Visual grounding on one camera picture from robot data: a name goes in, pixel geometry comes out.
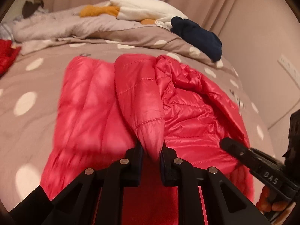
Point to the folded dark red down jacket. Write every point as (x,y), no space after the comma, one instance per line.
(8,55)

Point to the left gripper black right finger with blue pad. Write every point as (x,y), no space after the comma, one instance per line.
(206,196)

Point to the navy blue garment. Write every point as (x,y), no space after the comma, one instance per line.
(191,32)

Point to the small black garment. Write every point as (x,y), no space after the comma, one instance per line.
(30,7)

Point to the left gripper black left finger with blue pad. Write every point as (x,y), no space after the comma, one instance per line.
(93,197)

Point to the bright red hooded down jacket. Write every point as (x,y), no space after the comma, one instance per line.
(104,109)

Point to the white wall power strip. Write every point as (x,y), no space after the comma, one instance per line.
(290,69)

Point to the rumpled grey lilac duvet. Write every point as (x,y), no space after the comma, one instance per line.
(67,23)

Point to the white plush goose toy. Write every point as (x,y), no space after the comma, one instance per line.
(146,12)

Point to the plaid blue white pillow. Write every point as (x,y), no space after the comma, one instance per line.
(6,31)

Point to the brown polka dot bedspread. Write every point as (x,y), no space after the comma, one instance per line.
(30,93)

